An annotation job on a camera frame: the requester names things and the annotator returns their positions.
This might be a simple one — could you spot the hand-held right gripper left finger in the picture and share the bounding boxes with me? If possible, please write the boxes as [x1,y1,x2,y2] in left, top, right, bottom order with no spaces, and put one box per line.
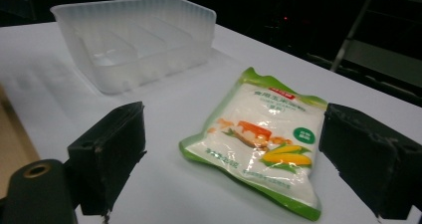
[67,101,147,217]

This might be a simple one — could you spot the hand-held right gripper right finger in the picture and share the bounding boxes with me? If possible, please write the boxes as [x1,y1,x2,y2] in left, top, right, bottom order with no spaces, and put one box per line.
[318,103,422,220]

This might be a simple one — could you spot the green and white starch bag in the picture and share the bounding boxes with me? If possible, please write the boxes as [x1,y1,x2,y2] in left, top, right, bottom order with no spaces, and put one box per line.
[178,67,328,222]

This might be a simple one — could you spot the translucent plastic storage bin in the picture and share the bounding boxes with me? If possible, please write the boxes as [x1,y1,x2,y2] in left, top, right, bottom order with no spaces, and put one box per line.
[50,0,217,96]

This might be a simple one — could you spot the metal stand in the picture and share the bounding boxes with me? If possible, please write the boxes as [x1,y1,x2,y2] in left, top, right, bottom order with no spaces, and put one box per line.
[307,0,422,101]

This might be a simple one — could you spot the dark chair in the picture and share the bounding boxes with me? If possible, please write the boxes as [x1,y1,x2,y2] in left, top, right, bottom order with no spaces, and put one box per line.
[0,0,37,28]

